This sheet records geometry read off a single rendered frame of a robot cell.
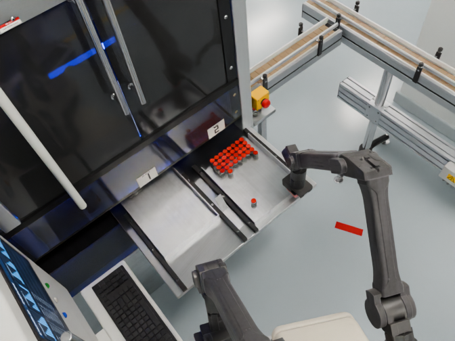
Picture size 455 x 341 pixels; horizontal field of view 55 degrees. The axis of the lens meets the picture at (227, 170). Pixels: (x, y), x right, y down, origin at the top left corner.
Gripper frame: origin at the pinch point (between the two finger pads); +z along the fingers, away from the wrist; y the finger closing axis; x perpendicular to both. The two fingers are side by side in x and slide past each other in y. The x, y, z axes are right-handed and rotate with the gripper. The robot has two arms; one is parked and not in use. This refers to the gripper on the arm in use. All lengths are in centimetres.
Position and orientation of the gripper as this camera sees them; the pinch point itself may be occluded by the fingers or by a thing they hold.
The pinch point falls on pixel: (296, 195)
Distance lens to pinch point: 174.0
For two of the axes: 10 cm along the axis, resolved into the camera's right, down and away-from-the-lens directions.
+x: -7.7, 5.6, -3.0
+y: -6.3, -6.1, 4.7
